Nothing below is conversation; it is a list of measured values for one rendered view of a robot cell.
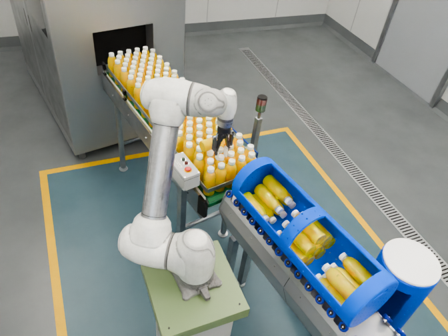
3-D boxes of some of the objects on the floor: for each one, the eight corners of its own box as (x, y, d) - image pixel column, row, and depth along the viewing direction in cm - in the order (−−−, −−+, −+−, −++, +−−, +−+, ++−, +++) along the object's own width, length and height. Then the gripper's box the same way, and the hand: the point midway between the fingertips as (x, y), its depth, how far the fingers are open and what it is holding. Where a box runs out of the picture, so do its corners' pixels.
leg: (223, 297, 287) (233, 243, 245) (219, 291, 291) (228, 236, 249) (231, 293, 290) (241, 239, 248) (226, 287, 293) (235, 232, 251)
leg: (240, 288, 294) (252, 233, 252) (235, 282, 297) (247, 227, 255) (246, 285, 296) (259, 230, 254) (242, 279, 300) (254, 224, 258)
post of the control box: (178, 279, 294) (181, 181, 228) (176, 275, 297) (178, 176, 230) (183, 277, 296) (187, 179, 229) (181, 273, 299) (184, 174, 232)
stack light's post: (238, 229, 334) (258, 120, 261) (235, 226, 337) (254, 117, 263) (242, 227, 336) (263, 119, 263) (239, 224, 339) (259, 115, 265)
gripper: (213, 133, 211) (211, 166, 227) (242, 123, 220) (237, 157, 235) (206, 125, 216) (203, 158, 231) (235, 116, 224) (230, 149, 240)
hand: (221, 153), depth 231 cm, fingers open, 5 cm apart
